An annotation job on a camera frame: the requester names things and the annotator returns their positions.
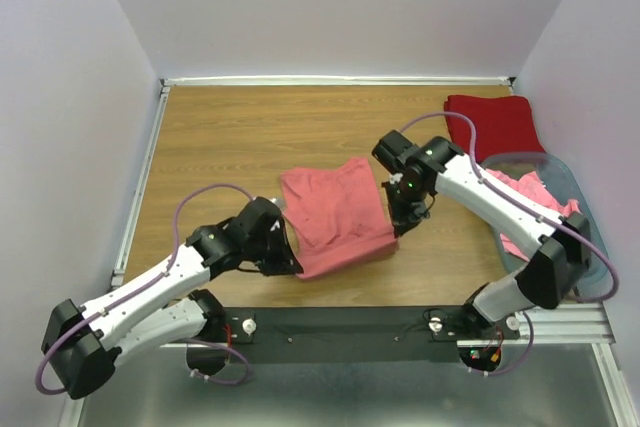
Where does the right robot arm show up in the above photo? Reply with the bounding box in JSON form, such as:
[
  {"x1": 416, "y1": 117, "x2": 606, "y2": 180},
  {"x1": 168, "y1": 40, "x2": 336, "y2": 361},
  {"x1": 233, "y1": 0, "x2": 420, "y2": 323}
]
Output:
[{"x1": 372, "y1": 130, "x2": 590, "y2": 339}]

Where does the blue plastic basket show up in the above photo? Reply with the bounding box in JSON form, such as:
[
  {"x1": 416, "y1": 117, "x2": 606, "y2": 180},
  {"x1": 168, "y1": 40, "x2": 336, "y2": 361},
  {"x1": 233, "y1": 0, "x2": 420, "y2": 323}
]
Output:
[{"x1": 482, "y1": 152, "x2": 612, "y2": 301}]

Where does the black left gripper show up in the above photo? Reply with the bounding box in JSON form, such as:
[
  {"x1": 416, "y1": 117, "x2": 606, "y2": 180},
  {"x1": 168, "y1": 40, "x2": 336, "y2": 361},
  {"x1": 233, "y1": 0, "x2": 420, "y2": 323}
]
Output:
[{"x1": 245, "y1": 223, "x2": 304, "y2": 278}]

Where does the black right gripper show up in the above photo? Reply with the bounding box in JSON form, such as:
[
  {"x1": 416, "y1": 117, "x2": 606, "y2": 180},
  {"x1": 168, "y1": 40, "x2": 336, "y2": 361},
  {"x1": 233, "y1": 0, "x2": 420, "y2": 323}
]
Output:
[{"x1": 381, "y1": 177, "x2": 430, "y2": 237}]

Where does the salmon pink t-shirt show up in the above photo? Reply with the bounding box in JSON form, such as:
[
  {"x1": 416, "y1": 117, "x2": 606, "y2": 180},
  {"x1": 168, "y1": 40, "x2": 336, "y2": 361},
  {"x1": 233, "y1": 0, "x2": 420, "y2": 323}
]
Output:
[{"x1": 280, "y1": 157, "x2": 398, "y2": 280}]

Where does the aluminium rail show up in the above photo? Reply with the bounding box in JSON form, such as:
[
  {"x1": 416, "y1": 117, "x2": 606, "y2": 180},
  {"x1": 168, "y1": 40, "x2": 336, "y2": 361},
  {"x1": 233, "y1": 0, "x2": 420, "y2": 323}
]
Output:
[
  {"x1": 162, "y1": 75, "x2": 512, "y2": 87},
  {"x1": 61, "y1": 304, "x2": 618, "y2": 426}
]

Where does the folded red t-shirt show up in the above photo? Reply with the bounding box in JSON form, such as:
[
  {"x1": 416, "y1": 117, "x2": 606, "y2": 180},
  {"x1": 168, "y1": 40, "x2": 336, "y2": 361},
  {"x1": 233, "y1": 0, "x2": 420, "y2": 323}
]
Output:
[{"x1": 443, "y1": 95, "x2": 545, "y2": 163}]

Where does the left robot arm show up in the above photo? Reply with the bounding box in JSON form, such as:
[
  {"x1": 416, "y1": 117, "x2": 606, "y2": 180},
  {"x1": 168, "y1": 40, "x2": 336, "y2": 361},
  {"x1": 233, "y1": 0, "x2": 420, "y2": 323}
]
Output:
[{"x1": 36, "y1": 197, "x2": 303, "y2": 400}]

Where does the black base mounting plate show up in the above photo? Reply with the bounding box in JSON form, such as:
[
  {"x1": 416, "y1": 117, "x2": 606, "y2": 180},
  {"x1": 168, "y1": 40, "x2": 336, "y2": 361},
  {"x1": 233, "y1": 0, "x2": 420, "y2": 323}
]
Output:
[{"x1": 204, "y1": 306, "x2": 520, "y2": 365}]

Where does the aluminium back rail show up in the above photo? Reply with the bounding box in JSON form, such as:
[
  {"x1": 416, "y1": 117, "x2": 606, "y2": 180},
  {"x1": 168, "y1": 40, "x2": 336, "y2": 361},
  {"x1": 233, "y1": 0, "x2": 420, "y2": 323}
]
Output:
[{"x1": 162, "y1": 75, "x2": 512, "y2": 87}]

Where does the aluminium front rail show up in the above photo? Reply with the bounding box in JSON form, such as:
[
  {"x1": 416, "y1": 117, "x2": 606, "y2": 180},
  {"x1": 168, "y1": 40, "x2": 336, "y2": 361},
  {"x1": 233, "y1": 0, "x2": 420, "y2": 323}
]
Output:
[{"x1": 61, "y1": 304, "x2": 618, "y2": 426}]

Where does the light pink t-shirt in basket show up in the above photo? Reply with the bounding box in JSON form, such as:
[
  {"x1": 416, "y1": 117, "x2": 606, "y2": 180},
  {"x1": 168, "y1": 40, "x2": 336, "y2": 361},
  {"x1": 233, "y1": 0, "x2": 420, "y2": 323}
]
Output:
[{"x1": 475, "y1": 170, "x2": 579, "y2": 259}]

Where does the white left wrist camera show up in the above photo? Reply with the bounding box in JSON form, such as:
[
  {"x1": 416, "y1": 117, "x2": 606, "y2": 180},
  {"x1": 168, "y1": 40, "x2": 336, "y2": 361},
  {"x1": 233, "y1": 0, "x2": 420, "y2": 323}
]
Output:
[{"x1": 271, "y1": 198, "x2": 286, "y2": 210}]

